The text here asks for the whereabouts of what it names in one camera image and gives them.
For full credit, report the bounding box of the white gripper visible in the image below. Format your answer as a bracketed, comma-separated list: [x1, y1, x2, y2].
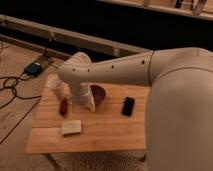
[69, 83, 96, 112]

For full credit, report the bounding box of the black eraser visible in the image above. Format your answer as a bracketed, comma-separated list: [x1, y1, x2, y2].
[122, 97, 135, 116]

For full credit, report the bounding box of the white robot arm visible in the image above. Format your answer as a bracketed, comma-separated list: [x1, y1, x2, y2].
[58, 48, 213, 171]

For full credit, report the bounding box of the white sponge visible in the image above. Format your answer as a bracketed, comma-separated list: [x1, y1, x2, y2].
[61, 120, 82, 135]

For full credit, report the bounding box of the purple bowl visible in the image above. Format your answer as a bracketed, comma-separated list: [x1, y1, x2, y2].
[91, 85, 106, 106]

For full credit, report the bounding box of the red brown oblong object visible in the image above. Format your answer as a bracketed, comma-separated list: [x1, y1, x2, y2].
[59, 98, 68, 115]

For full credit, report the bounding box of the wooden board table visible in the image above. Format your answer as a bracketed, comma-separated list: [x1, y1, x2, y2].
[25, 84, 149, 154]

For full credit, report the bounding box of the white plastic cup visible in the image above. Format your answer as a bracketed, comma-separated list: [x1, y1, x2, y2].
[47, 77, 65, 101]

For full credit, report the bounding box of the dark teal power box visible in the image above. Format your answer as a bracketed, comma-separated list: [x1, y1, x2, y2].
[24, 62, 42, 76]

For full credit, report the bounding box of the black floor cable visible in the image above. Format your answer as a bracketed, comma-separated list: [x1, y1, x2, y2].
[0, 54, 68, 145]

